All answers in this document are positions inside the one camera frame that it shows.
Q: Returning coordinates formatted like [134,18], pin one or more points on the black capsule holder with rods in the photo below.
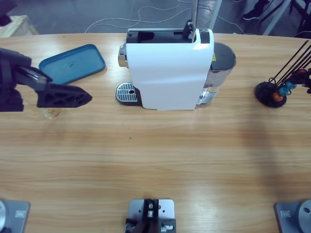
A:
[263,91]

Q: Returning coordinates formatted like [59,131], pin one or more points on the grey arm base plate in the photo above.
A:
[286,216]
[17,218]

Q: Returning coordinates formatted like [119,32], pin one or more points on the black sneaker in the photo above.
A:
[250,15]

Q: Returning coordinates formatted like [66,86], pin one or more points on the teal plastic tray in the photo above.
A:
[73,63]

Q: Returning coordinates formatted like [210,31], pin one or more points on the grey mount plate, black post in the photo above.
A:
[167,208]

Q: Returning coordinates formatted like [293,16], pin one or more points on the white capsule coffee machine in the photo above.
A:
[167,72]

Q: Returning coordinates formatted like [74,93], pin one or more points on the white slanted frame bar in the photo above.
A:
[273,21]

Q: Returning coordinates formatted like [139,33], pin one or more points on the clear drinking glass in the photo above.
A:
[52,114]

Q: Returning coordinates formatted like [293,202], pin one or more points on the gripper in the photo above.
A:
[9,72]

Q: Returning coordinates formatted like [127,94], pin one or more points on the wooden crate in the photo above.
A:
[19,24]

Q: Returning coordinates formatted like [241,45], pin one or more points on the blue coffee capsule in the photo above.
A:
[290,85]
[283,90]

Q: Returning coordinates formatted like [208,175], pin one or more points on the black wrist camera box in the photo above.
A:
[5,12]

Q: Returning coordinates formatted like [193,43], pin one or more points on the white upright post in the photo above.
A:
[215,14]

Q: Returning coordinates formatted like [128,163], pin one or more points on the orange coffee capsule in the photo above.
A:
[277,96]

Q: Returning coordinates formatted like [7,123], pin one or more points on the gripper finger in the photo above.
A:
[308,88]
[300,78]

